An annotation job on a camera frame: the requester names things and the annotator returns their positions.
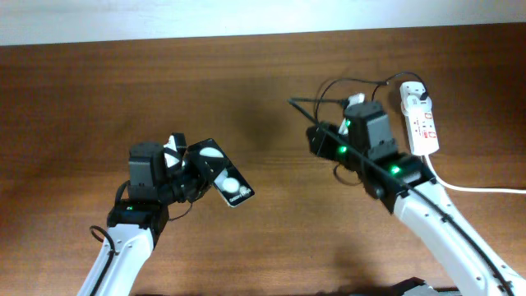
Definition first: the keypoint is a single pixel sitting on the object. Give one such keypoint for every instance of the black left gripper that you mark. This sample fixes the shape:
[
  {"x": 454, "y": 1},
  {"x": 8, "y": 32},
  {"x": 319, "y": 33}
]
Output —
[{"x": 204, "y": 173}]

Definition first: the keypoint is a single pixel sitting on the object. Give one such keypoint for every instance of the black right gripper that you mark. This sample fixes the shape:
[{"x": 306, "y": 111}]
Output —
[{"x": 328, "y": 135}]

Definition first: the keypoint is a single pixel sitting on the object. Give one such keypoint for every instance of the white power strip red switches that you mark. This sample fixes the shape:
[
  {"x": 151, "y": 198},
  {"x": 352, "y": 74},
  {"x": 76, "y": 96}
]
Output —
[{"x": 422, "y": 135}]

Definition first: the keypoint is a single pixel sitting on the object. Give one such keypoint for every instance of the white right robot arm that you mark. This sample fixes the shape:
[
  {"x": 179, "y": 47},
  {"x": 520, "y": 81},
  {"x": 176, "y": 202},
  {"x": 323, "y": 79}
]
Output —
[{"x": 410, "y": 191}]

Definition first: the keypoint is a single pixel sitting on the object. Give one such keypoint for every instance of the white USB wall charger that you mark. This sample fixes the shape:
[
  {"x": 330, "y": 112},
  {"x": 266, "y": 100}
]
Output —
[{"x": 414, "y": 98}]

